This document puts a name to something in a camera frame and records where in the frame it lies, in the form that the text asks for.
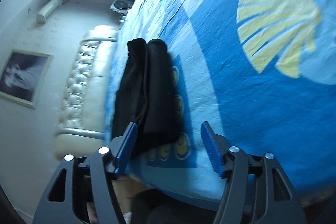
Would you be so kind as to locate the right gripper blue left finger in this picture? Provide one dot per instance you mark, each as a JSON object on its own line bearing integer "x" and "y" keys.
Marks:
{"x": 122, "y": 149}

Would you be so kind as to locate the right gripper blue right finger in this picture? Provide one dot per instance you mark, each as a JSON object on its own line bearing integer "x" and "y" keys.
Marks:
{"x": 215, "y": 146}

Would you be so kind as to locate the black studded pants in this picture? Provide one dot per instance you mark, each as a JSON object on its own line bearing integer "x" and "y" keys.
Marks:
{"x": 146, "y": 96}

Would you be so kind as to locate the cream tufted leather headboard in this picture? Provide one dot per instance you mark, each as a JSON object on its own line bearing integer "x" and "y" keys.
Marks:
{"x": 81, "y": 119}

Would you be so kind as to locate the blue patterned bed quilt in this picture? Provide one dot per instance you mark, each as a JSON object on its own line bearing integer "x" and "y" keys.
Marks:
{"x": 261, "y": 72}

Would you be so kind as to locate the framed wedding photo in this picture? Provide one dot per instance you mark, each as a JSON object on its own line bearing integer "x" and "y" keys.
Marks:
{"x": 22, "y": 76}

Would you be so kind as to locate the white desk fan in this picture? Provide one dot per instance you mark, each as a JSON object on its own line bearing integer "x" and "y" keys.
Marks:
{"x": 120, "y": 7}

